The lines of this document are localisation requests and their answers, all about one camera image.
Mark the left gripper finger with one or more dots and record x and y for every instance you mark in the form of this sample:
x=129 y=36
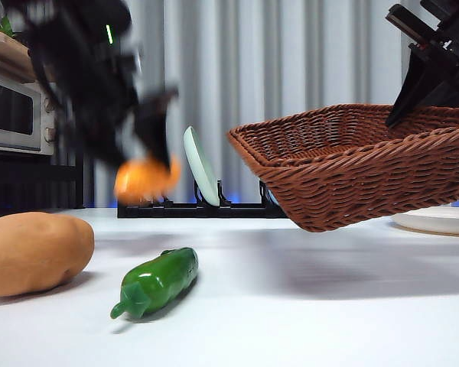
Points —
x=99 y=134
x=157 y=122

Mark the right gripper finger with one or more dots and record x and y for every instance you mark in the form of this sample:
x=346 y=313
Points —
x=451 y=93
x=415 y=76

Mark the orange toy corn cob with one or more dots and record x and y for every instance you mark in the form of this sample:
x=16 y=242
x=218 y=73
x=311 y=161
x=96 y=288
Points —
x=145 y=181

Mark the brown wicker basket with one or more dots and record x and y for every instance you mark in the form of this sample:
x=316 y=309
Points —
x=348 y=183

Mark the brown toy potato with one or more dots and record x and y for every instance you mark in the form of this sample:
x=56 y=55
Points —
x=30 y=256

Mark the green toy cucumber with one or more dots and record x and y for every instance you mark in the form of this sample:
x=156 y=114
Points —
x=160 y=279

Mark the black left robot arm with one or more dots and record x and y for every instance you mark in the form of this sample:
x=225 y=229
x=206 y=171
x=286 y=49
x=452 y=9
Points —
x=80 y=46

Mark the pale green plate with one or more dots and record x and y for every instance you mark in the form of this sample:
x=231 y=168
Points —
x=200 y=164

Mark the silver toaster oven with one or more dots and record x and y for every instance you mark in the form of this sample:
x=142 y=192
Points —
x=7 y=114

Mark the black plate rack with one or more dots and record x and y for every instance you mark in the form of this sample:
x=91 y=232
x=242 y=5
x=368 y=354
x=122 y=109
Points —
x=199 y=212

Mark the white flat plate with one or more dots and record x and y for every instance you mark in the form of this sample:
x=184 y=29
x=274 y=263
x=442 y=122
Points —
x=436 y=221

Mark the grey curtain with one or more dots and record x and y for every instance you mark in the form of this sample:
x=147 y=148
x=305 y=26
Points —
x=271 y=57

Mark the green toy leaf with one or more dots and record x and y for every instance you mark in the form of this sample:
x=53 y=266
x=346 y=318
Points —
x=5 y=26

